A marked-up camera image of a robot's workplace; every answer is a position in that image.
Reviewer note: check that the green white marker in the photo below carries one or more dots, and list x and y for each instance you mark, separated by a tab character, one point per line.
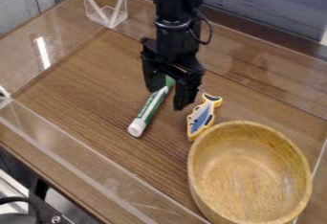
149	108

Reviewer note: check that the yellow blue fish toy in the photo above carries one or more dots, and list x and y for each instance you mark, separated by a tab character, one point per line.
201	117

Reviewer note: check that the brown wooden bowl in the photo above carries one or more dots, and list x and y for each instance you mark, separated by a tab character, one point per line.
249	175

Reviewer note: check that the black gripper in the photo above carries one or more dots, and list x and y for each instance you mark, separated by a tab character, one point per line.
169	55

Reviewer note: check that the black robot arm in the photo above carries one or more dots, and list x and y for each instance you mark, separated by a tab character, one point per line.
177	10

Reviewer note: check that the clear acrylic front wall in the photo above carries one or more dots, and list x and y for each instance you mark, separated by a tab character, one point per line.
105	189

